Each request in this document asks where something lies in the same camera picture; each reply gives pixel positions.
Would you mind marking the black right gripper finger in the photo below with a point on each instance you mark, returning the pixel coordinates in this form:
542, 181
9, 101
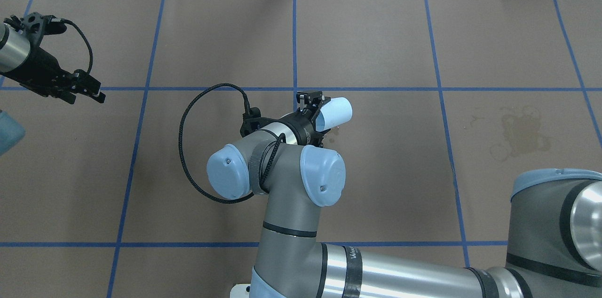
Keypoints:
311, 101

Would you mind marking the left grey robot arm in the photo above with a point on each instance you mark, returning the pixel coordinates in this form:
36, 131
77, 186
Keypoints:
15, 48

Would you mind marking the light blue plastic cup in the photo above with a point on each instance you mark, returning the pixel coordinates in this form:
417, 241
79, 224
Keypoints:
335, 112

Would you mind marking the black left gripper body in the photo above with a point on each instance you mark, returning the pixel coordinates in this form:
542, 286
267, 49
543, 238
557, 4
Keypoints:
41, 66

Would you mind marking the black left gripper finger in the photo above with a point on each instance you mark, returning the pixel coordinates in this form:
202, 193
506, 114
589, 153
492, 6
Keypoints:
83, 83

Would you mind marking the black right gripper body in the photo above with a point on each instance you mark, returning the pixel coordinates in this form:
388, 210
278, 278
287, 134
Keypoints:
303, 130

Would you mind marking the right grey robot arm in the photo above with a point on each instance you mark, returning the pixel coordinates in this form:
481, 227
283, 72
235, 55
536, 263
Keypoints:
554, 240

